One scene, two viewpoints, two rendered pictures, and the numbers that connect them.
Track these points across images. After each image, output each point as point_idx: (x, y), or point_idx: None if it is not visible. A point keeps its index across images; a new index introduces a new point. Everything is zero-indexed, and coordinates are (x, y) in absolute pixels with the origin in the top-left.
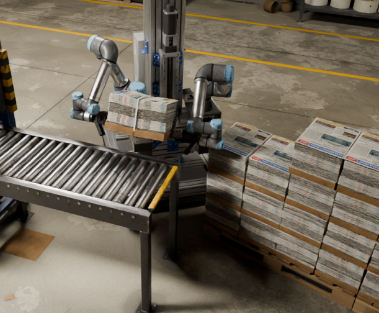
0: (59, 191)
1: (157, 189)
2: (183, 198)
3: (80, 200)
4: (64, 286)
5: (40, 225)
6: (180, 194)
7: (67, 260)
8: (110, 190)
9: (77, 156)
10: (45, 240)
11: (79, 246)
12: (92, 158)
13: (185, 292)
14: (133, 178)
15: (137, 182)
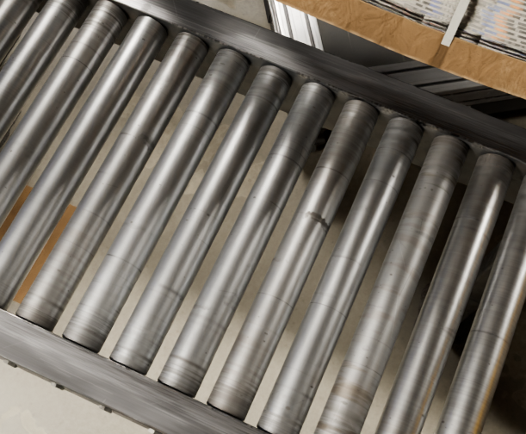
0: (60, 357)
1: (417, 84)
2: (496, 103)
3: (159, 431)
4: (120, 417)
5: (40, 164)
6: (491, 96)
7: (126, 313)
8: (302, 368)
9: (137, 81)
10: (58, 224)
11: (160, 257)
12: (208, 113)
13: None
14: (407, 276)
15: (347, 42)
